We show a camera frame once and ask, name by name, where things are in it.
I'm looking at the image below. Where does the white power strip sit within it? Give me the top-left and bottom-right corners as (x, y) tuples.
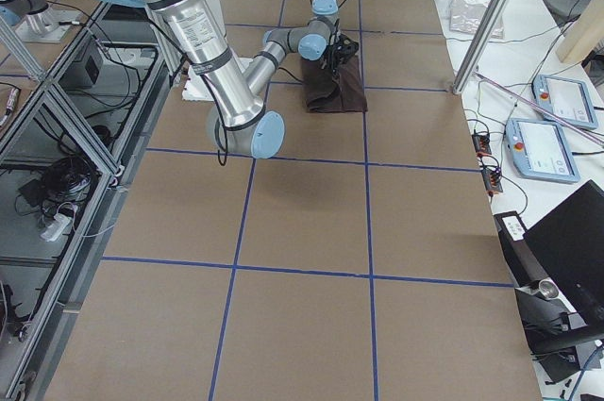
(40, 212), (73, 242)

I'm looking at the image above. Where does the near blue teach pendant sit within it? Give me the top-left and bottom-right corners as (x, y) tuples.
(505, 118), (580, 184)

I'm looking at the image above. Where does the clear plastic bag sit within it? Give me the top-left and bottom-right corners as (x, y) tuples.
(449, 0), (489, 35)

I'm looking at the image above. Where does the brown paper table cover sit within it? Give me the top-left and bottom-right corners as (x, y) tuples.
(44, 0), (541, 400)

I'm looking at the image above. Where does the dark brown t-shirt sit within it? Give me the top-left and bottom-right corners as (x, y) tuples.
(299, 55), (368, 113)

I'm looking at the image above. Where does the aluminium frame post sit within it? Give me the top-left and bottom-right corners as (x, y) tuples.
(451, 0), (509, 94)

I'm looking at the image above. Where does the black box white label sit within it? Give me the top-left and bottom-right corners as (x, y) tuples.
(494, 211), (548, 287)

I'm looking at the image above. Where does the grey reacher grabber tool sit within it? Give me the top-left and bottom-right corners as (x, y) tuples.
(473, 72), (604, 147)

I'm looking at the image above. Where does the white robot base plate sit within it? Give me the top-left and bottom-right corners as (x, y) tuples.
(182, 66), (213, 102)

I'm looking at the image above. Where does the far blue teach pendant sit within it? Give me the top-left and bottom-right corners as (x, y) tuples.
(532, 75), (598, 130)

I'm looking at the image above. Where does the blue teach pendant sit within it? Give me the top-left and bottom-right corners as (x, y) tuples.
(532, 75), (598, 130)
(505, 118), (580, 184)

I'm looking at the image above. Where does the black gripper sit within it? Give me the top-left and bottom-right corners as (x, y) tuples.
(323, 33), (359, 71)

